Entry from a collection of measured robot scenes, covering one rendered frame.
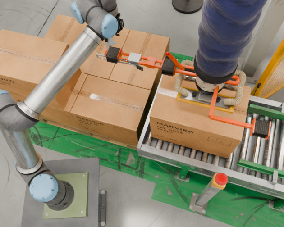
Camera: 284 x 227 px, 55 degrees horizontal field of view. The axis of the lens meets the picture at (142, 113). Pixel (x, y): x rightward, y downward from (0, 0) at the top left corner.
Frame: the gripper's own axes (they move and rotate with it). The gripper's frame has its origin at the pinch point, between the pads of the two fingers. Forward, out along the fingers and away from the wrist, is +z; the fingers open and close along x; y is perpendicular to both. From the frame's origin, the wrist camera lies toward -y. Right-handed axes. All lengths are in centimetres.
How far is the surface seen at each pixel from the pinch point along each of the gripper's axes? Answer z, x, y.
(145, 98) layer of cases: 84, 11, 11
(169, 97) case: 43, -3, 35
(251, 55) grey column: 103, 94, 91
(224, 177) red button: 34, -48, 79
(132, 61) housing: 12.9, -2.3, 11.5
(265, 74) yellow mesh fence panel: 56, 41, 96
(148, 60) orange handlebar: 12.8, 0.5, 21.0
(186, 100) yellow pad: 26, -12, 48
